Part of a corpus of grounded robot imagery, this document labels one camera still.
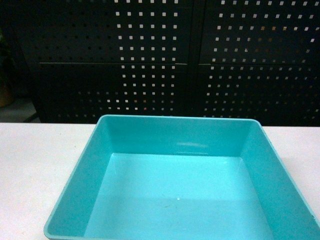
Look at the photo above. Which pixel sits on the turquoise plastic tray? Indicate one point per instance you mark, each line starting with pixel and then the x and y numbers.
pixel 180 178

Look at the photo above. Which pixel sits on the black perforated metal panel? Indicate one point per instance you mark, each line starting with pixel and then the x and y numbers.
pixel 252 59

